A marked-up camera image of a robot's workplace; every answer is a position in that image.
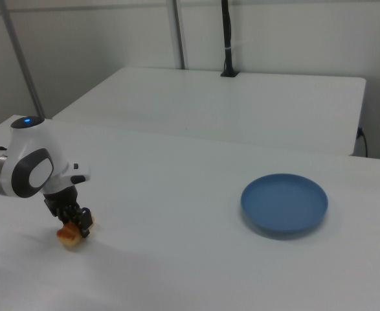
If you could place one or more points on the grey partition frame post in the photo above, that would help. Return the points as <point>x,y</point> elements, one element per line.
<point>23,64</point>
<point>178,32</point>

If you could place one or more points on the orange glazed bread roll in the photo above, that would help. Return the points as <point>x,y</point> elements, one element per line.
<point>69,236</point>

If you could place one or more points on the blue round plate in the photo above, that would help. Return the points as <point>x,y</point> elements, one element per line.
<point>283,204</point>

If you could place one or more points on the black camera pole with base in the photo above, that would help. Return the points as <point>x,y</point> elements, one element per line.
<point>227,39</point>

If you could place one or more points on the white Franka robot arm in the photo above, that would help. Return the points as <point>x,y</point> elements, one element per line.
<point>31,162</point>

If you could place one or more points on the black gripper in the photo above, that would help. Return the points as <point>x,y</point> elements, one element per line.
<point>61,201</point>

